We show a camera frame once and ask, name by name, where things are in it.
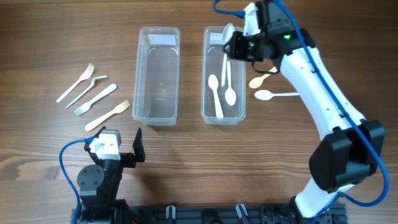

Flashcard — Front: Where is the right clear plastic container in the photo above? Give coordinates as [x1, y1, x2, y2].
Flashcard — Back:
[201, 26, 246, 125]

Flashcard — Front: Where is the blue cable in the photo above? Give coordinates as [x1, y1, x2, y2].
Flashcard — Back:
[212, 0, 391, 224]
[58, 138, 94, 224]

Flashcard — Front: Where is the light blue plastic fork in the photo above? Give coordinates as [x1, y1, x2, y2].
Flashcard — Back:
[74, 83, 118, 115]

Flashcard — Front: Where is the left blue cable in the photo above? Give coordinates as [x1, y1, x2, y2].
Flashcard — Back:
[58, 138, 94, 224]

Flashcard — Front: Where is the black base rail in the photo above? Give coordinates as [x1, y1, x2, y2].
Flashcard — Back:
[71, 203, 348, 224]

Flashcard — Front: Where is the clear plastic container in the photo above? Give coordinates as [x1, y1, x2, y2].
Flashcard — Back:
[132, 27, 180, 126]
[201, 26, 246, 125]

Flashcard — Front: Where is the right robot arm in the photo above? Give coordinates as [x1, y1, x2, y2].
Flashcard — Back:
[223, 1, 389, 223]

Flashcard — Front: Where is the translucent white plastic spoon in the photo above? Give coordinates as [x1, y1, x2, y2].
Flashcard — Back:
[221, 23, 235, 86]

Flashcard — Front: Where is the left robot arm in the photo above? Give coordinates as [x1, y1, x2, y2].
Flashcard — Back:
[71, 127, 146, 223]

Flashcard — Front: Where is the left clear plastic container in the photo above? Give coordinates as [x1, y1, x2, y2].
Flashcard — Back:
[132, 27, 180, 126]

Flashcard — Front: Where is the white plastic fork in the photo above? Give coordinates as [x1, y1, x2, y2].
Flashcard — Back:
[56, 63, 95, 103]

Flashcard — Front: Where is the right blue cable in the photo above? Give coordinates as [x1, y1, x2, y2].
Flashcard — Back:
[212, 0, 391, 224]

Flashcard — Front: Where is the translucent bent plastic fork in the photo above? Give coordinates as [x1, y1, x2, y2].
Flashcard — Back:
[65, 75, 108, 109]

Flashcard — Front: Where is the cream yellow plastic spoon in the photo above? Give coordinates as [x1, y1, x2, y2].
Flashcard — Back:
[249, 67, 278, 89]

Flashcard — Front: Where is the cream yellow plastic fork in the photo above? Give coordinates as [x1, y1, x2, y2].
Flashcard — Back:
[85, 100, 131, 131]

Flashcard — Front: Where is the white spoon low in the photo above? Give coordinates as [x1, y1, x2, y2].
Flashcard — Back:
[254, 90, 299, 101]

